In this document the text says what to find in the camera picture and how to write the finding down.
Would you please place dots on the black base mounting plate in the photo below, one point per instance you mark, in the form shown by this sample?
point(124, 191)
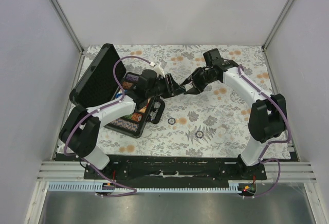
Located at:
point(180, 172)

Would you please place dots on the orange green chip row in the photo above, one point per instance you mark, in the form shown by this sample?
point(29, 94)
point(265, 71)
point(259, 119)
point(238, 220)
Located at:
point(127, 85)

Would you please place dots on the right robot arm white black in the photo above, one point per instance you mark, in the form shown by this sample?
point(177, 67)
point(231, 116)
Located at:
point(268, 114)

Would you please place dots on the blue orange chip row bottom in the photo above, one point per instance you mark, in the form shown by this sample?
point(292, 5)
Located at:
point(125, 125)

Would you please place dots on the red playing card deck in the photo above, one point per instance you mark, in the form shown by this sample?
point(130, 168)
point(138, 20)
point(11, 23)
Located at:
point(143, 109)

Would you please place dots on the purple chip row in case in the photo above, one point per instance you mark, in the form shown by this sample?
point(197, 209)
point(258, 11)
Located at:
point(132, 78)

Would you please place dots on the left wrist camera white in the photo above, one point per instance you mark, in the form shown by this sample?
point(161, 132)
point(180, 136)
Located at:
point(157, 68)

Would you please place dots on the green chip row in case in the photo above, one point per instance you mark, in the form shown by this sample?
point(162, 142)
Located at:
point(136, 117)

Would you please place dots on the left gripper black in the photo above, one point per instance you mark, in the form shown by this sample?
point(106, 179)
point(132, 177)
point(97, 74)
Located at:
point(172, 89)

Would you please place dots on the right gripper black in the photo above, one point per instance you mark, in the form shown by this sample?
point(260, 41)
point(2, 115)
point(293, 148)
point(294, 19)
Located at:
point(199, 88)

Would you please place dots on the blue poker chip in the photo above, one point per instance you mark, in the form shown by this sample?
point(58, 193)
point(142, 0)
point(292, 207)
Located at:
point(171, 121)
point(199, 134)

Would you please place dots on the black poker set case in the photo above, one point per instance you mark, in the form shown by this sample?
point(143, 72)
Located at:
point(98, 86)

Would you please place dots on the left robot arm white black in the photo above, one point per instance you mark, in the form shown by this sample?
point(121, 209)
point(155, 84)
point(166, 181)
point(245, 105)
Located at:
point(81, 129)

